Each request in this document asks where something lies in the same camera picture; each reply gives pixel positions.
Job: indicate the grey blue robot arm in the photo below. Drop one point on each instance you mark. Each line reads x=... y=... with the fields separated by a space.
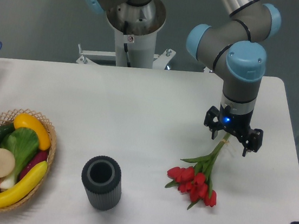
x=233 y=52

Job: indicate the dark grey ribbed vase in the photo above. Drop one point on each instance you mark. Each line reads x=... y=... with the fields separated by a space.
x=101 y=178

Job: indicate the red tulip bouquet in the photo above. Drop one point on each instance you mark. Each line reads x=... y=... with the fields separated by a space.
x=195 y=180

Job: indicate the long yellow banana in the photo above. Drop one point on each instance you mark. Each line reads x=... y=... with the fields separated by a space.
x=24 y=186

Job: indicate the woven wicker basket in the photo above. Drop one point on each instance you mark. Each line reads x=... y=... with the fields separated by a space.
x=7 y=118

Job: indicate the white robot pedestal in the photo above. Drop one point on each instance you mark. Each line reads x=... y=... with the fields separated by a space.
x=135 y=34

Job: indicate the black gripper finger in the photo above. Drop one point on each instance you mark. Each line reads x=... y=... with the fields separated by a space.
x=211 y=121
x=251 y=139

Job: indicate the purple sweet potato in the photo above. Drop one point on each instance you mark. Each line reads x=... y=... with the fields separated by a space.
x=39 y=157

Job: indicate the green bok choy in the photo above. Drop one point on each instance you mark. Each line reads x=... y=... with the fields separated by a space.
x=23 y=144

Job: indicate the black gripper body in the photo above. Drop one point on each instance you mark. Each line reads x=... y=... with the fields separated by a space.
x=237 y=125

